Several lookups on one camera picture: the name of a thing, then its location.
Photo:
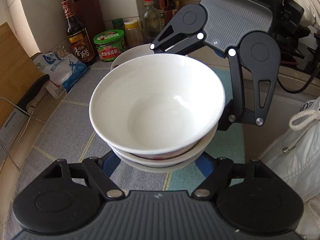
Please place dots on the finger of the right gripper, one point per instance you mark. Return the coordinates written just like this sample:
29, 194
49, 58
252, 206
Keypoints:
258, 53
184, 33

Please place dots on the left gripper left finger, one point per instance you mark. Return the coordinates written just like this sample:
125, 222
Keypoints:
98, 172

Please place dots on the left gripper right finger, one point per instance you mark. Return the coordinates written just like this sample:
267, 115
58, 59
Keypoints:
216, 172

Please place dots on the white plate fruit print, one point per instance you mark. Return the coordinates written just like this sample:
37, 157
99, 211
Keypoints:
132, 53

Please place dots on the white ceramic bowl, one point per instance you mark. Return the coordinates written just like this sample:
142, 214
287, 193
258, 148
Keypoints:
156, 104

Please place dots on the kitchen cleaver knife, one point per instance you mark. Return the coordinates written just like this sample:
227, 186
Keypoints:
20, 109

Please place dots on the clear glass bottle red cap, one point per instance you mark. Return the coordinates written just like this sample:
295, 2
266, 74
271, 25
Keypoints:
151, 22

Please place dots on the yellow lid spice jar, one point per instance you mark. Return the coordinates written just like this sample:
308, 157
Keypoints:
133, 33

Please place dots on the grey checked cloth mat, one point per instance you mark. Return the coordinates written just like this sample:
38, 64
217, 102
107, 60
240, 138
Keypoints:
68, 134

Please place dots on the green cap small jar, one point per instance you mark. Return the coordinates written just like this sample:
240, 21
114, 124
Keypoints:
118, 24

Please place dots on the white jacket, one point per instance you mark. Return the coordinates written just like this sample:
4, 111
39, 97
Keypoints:
294, 157

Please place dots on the green lid mushroom sauce jar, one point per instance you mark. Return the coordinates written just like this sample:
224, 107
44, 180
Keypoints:
110, 44

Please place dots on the brown knife block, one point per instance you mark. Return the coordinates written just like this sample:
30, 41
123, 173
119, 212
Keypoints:
89, 14

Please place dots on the blue white salt bag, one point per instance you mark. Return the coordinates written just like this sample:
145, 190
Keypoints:
64, 71

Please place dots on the dark vinegar bottle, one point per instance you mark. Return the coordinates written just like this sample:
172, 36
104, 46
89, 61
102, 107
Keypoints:
77, 35

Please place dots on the binder clips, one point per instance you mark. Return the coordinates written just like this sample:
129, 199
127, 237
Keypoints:
61, 51

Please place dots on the wooden cutting board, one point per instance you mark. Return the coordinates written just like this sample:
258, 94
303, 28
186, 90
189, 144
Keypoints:
21, 80

